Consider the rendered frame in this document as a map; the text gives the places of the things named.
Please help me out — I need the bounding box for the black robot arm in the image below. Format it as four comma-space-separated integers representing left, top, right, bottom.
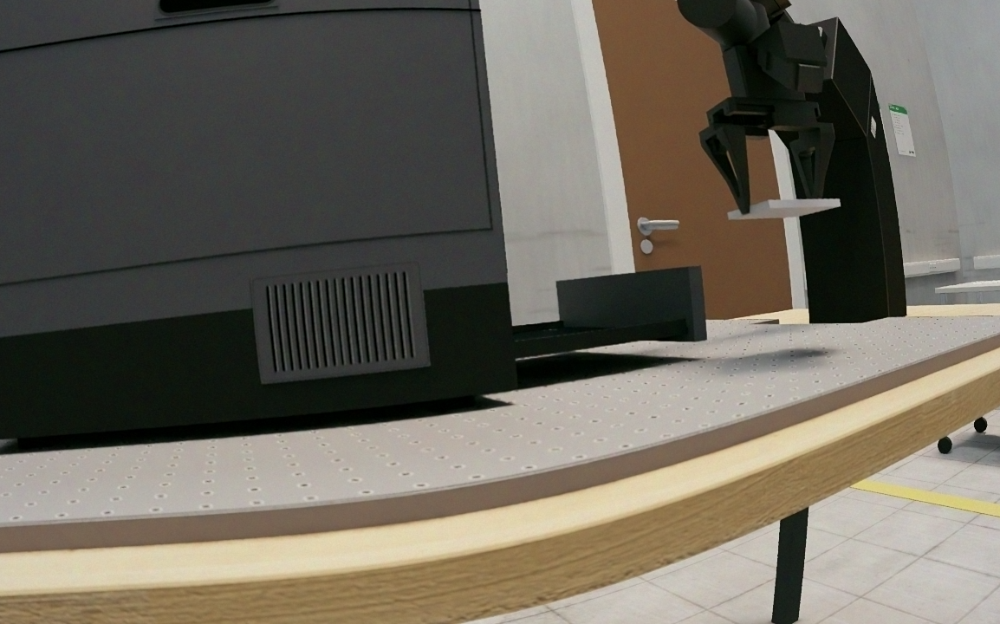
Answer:
677, 0, 828, 101

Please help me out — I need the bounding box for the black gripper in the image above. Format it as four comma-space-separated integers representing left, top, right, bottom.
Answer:
698, 97, 835, 215

